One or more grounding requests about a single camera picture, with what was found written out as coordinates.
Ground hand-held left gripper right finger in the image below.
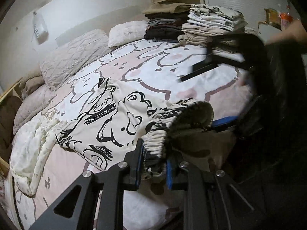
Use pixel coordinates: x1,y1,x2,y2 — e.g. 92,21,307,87
166,159,256,230

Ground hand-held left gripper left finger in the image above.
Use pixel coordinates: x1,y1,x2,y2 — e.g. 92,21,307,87
29,138,146,230

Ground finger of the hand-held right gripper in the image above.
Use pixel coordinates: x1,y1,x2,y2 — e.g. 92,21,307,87
210,116,243,133
179,34,264,83

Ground cream cartoon-print pants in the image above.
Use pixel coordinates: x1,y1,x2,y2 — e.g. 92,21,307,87
55,77,238,181

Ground person's right forearm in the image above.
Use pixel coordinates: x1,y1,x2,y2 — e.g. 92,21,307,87
265,20,307,45

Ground stack of light folded clothes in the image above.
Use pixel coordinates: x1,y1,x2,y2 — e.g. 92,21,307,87
177,3,248,52

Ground stack of dark folded clothes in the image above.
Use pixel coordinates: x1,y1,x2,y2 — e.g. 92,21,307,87
143,3,192,42

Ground pink and white printed blanket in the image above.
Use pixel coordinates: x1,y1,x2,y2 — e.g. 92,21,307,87
5,38,255,230

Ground white fluffy pillow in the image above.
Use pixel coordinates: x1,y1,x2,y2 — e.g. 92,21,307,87
108,20,150,48

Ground white crumpled cloth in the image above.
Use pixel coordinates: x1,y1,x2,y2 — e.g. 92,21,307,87
10,118,66,196

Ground beige fluffy comforter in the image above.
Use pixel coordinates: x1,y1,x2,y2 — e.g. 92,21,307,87
13,84,58,135

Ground grey quilted pillow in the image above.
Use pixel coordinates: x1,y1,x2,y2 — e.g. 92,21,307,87
40,29,114,90

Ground brown cloth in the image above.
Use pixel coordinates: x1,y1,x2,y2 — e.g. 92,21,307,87
0,96,22,157

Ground beige pillow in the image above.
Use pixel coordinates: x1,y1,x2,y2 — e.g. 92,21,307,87
20,63,46,99

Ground torn wall sticker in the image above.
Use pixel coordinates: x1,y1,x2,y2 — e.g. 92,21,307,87
258,6,294,30

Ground wooden bed frame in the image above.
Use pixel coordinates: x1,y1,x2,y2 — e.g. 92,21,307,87
0,78,23,178

